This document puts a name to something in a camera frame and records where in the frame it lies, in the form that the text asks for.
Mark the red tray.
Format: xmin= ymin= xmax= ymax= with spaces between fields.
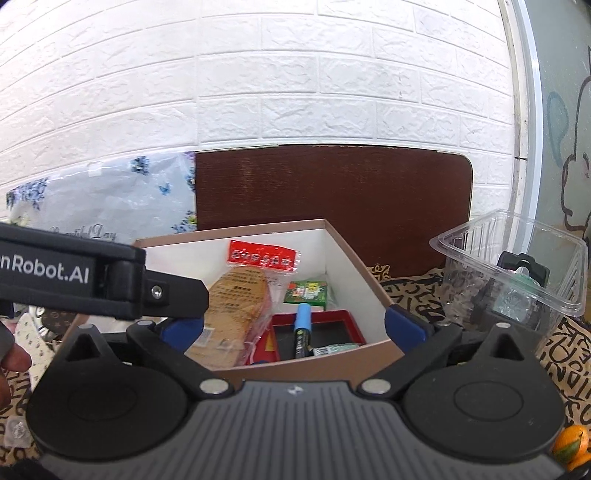
xmin=252 ymin=310 xmax=368 ymax=365

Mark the floral plastic bag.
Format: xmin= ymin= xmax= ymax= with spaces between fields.
xmin=6 ymin=152 xmax=199 ymax=245

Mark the orange tangerine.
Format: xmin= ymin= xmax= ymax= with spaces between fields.
xmin=553 ymin=425 xmax=590 ymax=467

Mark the clear plastic cap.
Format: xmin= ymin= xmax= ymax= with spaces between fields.
xmin=6 ymin=418 xmax=31 ymax=446

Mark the dark brown wooden board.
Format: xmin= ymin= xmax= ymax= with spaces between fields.
xmin=194 ymin=145 xmax=474 ymax=278

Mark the person's left hand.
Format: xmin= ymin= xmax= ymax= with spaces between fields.
xmin=0 ymin=318 xmax=32 ymax=411

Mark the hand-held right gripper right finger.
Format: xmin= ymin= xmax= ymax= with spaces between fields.
xmin=355 ymin=305 xmax=539 ymax=400

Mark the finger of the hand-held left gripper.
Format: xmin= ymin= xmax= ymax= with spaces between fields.
xmin=139 ymin=268 xmax=210 ymax=320

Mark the small green box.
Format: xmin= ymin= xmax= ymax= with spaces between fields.
xmin=283 ymin=279 xmax=329 ymax=311

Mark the blue marker pen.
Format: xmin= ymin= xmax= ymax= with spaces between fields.
xmin=292 ymin=302 xmax=314 ymax=361

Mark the packaged biscuit snack red label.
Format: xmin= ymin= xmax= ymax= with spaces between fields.
xmin=185 ymin=239 xmax=301 ymax=366

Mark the white dotted insole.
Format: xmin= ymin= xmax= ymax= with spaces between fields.
xmin=14 ymin=314 xmax=58 ymax=356

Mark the clear plastic container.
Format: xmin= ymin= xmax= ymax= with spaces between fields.
xmin=429 ymin=209 xmax=589 ymax=334

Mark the brown cardboard box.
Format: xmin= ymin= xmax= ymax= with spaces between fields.
xmin=69 ymin=219 xmax=406 ymax=385

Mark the letter printed tablecloth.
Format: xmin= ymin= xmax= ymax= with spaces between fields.
xmin=0 ymin=265 xmax=591 ymax=467

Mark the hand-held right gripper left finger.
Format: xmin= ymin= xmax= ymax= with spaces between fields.
xmin=58 ymin=316 xmax=234 ymax=400

